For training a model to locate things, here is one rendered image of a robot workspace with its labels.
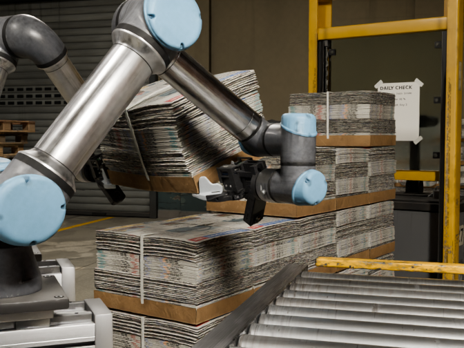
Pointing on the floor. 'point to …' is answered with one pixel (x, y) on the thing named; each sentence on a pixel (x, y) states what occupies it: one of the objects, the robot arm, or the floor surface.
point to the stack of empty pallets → (14, 135)
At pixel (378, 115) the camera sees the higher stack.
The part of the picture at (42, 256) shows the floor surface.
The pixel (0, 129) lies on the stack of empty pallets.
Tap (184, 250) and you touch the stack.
